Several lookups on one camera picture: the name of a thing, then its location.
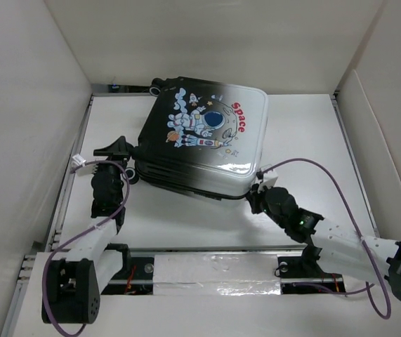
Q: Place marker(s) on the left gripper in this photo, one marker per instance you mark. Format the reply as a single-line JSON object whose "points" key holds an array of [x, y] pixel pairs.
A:
{"points": [[118, 152]]}

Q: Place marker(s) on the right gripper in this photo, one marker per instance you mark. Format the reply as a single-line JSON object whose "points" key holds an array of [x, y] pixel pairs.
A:
{"points": [[253, 196]]}

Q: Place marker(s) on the black space-print suitcase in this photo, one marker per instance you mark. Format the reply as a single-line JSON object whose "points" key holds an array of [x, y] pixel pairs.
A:
{"points": [[204, 137]]}

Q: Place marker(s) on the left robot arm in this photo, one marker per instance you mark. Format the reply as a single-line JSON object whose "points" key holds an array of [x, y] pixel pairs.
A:
{"points": [[71, 285]]}

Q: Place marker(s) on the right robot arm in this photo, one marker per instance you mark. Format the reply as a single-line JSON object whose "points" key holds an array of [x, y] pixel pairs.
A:
{"points": [[330, 247]]}

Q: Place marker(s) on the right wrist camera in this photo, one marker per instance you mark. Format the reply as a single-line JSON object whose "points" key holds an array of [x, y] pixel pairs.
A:
{"points": [[266, 177]]}

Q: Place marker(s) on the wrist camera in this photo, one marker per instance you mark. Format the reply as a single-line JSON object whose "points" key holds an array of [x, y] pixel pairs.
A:
{"points": [[76, 162], [266, 177]]}

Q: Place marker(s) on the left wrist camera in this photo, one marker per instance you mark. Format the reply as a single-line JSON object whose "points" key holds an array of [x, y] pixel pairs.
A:
{"points": [[76, 162]]}

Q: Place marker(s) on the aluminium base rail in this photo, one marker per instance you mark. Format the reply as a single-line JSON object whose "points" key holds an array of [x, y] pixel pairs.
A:
{"points": [[306, 143]]}

